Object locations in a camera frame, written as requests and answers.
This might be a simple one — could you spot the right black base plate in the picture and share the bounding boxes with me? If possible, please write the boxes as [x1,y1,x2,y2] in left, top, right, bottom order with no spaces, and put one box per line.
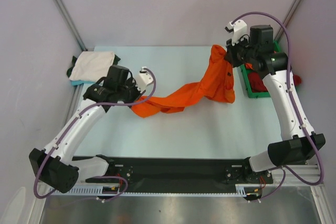
[224,165,273,185]

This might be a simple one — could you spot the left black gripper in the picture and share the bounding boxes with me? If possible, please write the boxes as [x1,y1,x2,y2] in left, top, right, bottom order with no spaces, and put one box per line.
[117,76,145,108]

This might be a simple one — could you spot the white slotted cable duct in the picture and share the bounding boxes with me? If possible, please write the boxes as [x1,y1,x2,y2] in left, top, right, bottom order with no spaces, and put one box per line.
[53,185,256,197]

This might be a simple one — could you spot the folded white t shirt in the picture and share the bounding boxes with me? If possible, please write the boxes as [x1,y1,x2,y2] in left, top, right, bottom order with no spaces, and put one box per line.
[68,51,116,83]

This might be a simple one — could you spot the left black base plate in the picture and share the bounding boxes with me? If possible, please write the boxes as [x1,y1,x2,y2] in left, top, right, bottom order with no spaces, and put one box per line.
[85,163,133,184]

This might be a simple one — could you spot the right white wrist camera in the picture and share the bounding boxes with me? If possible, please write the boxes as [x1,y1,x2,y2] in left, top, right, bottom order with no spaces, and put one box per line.
[225,19,247,46]

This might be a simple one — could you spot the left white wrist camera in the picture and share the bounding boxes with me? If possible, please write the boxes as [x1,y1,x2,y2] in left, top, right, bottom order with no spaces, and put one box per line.
[134,67,154,92]

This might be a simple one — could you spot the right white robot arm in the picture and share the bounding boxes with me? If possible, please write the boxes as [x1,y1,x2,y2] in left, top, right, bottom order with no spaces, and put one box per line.
[225,20,325,183]

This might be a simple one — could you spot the left aluminium side rail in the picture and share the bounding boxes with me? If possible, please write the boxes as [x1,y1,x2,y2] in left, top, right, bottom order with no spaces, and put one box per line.
[61,84,83,134]

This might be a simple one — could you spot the aluminium front rail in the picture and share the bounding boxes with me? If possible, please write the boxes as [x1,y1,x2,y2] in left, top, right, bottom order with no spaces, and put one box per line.
[36,164,325,186]

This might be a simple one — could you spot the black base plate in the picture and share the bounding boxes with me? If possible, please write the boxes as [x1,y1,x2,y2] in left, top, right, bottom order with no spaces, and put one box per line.
[85,163,133,184]
[224,165,273,185]

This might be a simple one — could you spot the green plastic bin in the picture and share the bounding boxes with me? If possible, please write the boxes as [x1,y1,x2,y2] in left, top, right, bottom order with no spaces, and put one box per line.
[239,40,281,99]

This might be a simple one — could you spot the dark red t shirt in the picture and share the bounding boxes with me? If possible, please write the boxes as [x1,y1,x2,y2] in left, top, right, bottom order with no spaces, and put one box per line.
[247,71,302,93]

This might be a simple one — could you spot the folded light blue t shirt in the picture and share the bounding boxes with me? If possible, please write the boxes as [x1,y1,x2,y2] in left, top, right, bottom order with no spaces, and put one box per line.
[70,80,90,87]

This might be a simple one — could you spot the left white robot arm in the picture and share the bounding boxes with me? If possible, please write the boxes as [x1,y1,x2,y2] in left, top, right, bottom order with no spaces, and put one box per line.
[29,65,156,199]

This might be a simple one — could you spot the left aluminium corner post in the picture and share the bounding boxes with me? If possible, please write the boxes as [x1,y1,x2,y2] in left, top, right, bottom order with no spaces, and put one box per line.
[52,0,88,51]

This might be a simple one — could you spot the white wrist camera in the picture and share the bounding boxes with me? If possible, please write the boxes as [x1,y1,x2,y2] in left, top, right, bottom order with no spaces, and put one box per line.
[134,67,154,92]
[225,19,247,46]

